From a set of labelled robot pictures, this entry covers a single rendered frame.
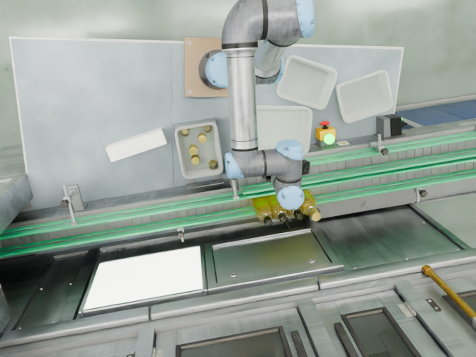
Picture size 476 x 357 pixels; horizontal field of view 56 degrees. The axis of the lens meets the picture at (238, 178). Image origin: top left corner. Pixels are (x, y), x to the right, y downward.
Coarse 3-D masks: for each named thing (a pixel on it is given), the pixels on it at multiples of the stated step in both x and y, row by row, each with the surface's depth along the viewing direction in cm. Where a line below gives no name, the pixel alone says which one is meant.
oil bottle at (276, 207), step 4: (268, 196) 180; (272, 196) 179; (276, 196) 179; (268, 200) 177; (272, 200) 175; (276, 200) 175; (272, 204) 172; (276, 204) 171; (272, 208) 170; (276, 208) 169; (280, 208) 168; (284, 208) 169; (272, 212) 172; (276, 212) 168; (276, 216) 169
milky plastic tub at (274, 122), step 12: (264, 108) 152; (276, 108) 153; (288, 108) 153; (300, 108) 154; (264, 120) 161; (276, 120) 161; (288, 120) 162; (300, 120) 162; (264, 132) 162; (276, 132) 162; (288, 132) 163; (300, 132) 163; (264, 144) 163
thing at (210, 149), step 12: (180, 132) 187; (192, 132) 188; (204, 132) 188; (216, 132) 181; (180, 144) 183; (204, 144) 190; (216, 144) 185; (180, 156) 183; (204, 156) 191; (216, 156) 192; (192, 168) 192; (204, 168) 192
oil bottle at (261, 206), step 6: (252, 198) 182; (258, 198) 180; (264, 198) 179; (252, 204) 185; (258, 204) 174; (264, 204) 173; (258, 210) 169; (264, 210) 168; (270, 210) 168; (258, 216) 170; (270, 216) 168
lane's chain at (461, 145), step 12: (444, 144) 190; (456, 144) 191; (468, 144) 192; (372, 156) 188; (384, 156) 189; (396, 156) 190; (408, 156) 190; (420, 156) 191; (312, 168) 187; (324, 168) 188; (336, 168) 188; (348, 168) 189; (240, 180) 185; (252, 180) 186; (264, 180) 186
